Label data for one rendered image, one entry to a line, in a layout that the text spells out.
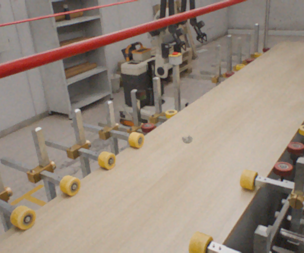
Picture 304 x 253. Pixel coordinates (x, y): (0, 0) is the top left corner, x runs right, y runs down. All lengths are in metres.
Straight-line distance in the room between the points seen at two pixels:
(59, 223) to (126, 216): 0.27
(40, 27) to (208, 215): 3.80
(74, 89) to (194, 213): 4.26
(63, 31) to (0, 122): 1.53
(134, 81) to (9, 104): 1.67
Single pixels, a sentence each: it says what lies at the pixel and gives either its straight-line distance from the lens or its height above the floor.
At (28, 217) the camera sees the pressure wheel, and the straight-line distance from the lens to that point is 1.50.
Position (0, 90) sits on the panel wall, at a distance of 4.74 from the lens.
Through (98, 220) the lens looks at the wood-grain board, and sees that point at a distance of 1.46.
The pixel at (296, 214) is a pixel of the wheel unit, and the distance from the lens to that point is 1.52.
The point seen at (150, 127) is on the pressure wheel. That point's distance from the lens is 2.16.
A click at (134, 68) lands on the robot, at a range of 4.05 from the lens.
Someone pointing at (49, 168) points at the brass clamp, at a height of 0.95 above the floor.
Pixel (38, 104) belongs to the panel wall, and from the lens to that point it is 5.10.
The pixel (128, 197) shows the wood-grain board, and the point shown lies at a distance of 1.56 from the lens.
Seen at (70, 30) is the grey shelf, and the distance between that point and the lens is 5.40.
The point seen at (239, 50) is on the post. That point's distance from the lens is 3.71.
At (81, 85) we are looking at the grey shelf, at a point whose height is 0.24.
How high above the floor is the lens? 1.79
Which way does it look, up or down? 24 degrees down
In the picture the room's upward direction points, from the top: 5 degrees counter-clockwise
